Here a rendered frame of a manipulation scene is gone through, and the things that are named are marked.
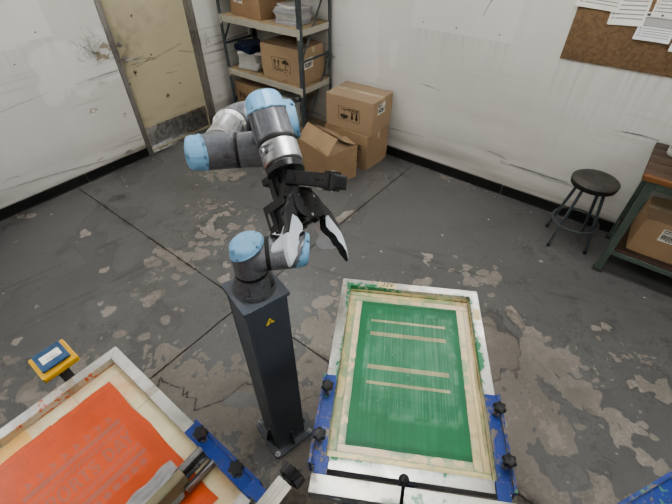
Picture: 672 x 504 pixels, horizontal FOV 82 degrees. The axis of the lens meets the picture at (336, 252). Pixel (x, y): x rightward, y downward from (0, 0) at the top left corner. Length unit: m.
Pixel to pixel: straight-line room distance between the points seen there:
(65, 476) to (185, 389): 1.24
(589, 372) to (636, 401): 0.27
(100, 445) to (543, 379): 2.40
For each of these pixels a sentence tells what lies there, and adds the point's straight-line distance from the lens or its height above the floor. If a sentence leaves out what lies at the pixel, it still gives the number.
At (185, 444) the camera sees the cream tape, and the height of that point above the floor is 0.95.
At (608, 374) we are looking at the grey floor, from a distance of 3.13.
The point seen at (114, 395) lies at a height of 0.95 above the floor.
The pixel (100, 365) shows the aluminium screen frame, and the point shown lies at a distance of 1.71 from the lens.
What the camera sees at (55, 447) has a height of 0.95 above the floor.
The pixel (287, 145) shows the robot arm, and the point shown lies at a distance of 0.73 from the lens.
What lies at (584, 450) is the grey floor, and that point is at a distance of 2.76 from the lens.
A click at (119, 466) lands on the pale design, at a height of 0.95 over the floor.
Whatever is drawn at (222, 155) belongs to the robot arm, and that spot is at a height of 1.86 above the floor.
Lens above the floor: 2.25
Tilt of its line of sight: 43 degrees down
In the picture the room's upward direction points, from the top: straight up
